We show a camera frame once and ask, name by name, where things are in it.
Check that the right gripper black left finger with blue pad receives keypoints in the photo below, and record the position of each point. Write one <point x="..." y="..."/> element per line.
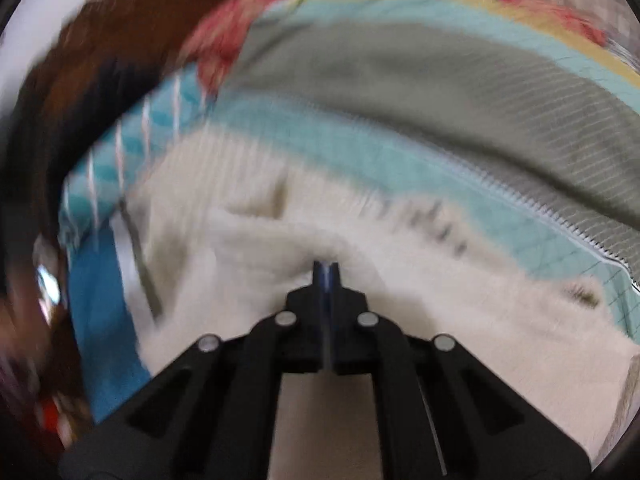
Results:
<point x="219" y="396"/>

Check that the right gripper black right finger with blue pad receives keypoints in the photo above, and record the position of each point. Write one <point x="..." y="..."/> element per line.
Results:
<point x="441" y="413"/>

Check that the white fluffy fleece garment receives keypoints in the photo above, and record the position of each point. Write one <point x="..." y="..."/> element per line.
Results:
<point x="229" y="225"/>

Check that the multicolour patchwork quilt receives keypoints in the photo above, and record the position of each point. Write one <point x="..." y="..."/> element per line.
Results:
<point x="536" y="133"/>

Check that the brown carved wooden headboard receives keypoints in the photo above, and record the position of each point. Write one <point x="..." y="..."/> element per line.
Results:
<point x="105" y="60"/>

